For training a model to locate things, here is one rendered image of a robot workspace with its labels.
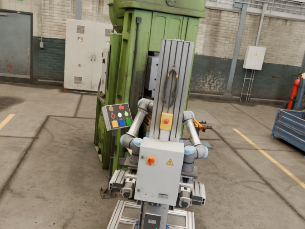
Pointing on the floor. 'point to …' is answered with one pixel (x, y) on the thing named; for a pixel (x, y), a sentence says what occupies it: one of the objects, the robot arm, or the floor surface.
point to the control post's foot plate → (107, 193)
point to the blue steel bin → (290, 127)
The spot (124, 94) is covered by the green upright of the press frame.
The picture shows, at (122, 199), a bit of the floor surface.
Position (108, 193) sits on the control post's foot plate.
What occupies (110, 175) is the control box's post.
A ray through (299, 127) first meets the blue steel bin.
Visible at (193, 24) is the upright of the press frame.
